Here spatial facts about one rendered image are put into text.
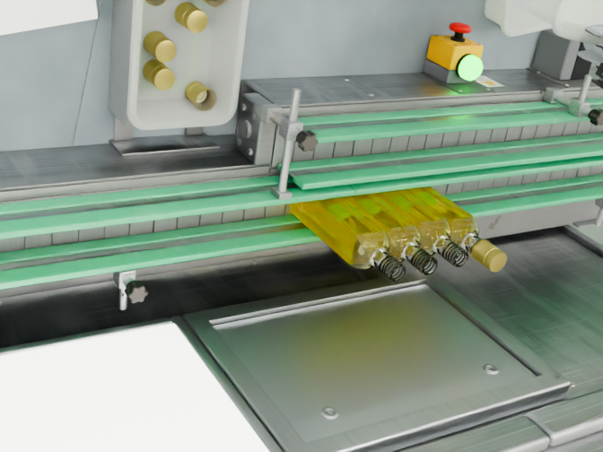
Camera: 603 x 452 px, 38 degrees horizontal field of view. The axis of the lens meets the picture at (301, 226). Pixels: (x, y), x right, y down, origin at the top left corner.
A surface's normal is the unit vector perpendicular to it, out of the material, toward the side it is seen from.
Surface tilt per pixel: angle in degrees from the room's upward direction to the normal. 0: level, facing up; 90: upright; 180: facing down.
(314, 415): 90
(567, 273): 90
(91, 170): 90
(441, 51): 90
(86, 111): 0
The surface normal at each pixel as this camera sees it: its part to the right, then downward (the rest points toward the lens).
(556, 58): -0.85, 0.12
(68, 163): 0.15, -0.88
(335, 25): 0.51, 0.45
